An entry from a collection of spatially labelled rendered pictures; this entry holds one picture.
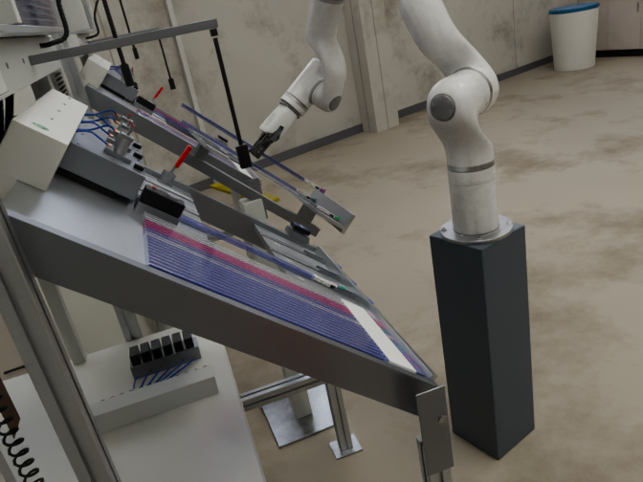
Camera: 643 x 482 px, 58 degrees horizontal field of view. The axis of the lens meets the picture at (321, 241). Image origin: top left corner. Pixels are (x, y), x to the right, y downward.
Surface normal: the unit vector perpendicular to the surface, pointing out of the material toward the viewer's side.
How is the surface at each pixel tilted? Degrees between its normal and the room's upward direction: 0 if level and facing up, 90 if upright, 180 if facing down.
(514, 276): 90
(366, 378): 90
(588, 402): 0
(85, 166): 90
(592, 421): 0
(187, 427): 0
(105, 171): 90
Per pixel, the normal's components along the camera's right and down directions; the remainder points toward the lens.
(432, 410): 0.30, 0.32
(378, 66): 0.59, 0.22
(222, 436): -0.18, -0.90
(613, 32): -0.78, 0.37
